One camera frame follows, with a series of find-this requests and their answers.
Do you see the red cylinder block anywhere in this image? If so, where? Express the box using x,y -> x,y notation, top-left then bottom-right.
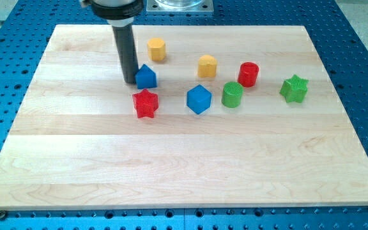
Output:
238,62 -> 259,88

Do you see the yellow heart block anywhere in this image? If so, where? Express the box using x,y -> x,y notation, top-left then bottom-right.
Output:
197,54 -> 218,77

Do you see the yellow hexagon block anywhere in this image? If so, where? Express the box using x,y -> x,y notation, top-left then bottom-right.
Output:
147,38 -> 166,61

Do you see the light wooden board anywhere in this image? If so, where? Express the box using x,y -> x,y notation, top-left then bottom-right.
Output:
0,24 -> 368,210

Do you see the blue triangle block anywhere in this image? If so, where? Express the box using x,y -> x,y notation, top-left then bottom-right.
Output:
135,64 -> 157,89

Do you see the green star block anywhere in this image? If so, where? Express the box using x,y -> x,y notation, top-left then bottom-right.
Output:
279,74 -> 309,103

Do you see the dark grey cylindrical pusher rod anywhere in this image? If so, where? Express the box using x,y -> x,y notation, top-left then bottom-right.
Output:
112,24 -> 139,84

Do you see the left board corner screw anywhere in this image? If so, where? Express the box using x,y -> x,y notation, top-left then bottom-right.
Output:
0,210 -> 8,220

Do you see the red star block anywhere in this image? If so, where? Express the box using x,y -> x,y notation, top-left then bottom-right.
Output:
132,89 -> 158,118

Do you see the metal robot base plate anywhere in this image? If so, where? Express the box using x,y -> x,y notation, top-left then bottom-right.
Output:
146,0 -> 214,13

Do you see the blue cube block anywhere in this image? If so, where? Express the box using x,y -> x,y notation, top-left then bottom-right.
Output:
187,84 -> 212,114

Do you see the green cylinder block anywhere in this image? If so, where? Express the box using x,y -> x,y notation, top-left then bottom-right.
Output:
221,81 -> 243,108

